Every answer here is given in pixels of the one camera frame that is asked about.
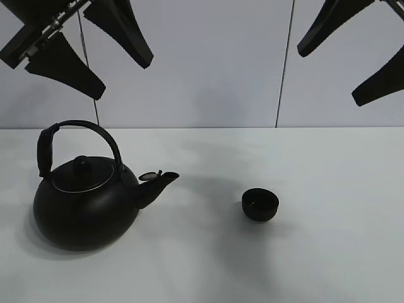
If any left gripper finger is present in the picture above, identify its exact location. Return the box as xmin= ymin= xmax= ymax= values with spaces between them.
xmin=83 ymin=0 xmax=154 ymax=68
xmin=25 ymin=32 xmax=105 ymax=100

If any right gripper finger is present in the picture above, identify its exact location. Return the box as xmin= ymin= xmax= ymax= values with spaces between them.
xmin=352 ymin=47 xmax=403 ymax=107
xmin=297 ymin=0 xmax=374 ymax=57

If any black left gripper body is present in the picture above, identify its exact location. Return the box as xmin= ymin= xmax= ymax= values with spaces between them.
xmin=1 ymin=1 xmax=87 ymax=69

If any black round teapot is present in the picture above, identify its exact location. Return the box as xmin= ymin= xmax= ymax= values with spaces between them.
xmin=33 ymin=120 xmax=179 ymax=251

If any small black teacup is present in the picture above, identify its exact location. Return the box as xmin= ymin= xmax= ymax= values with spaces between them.
xmin=241 ymin=187 xmax=280 ymax=222

